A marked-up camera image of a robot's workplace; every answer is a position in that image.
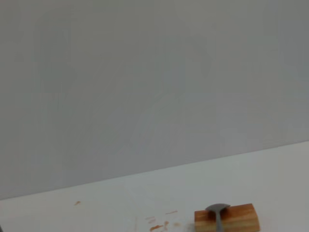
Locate pink handled metal spoon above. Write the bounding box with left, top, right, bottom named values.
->
left=205, top=203, right=231, bottom=232

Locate reddish brown wooden block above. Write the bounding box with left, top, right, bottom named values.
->
left=194, top=203, right=261, bottom=232

